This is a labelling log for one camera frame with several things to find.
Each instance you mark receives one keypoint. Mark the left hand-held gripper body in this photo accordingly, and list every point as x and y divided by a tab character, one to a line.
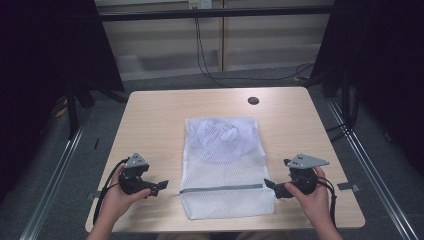
132	181

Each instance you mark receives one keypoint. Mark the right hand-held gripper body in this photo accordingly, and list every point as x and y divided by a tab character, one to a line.
304	178

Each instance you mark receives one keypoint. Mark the white mesh laundry bag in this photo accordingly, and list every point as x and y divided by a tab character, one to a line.
226	196

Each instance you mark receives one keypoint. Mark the person's left hand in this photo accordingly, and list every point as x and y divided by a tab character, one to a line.
118	203

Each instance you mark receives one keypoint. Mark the person's right hand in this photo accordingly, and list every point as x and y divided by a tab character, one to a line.
316	203

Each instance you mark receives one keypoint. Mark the grey tape strip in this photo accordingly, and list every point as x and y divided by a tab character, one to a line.
348	187
92	196

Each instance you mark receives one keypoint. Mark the small black floor strip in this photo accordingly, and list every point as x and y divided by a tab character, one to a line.
96	143

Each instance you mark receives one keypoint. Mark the white crumpled garment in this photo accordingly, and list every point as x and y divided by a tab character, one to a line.
223	136

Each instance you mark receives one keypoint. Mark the yellow floor object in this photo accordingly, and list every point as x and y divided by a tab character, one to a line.
61	110

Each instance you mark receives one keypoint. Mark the black curtain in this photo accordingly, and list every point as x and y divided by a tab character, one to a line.
43	66
383	66

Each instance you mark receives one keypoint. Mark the black horizontal bar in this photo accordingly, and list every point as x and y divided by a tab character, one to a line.
216	13

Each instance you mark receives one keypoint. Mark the aluminium floor rail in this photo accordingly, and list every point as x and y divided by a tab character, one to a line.
53	186
376	180

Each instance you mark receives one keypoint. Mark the white wall outlet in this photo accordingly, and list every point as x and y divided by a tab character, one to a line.
200	4

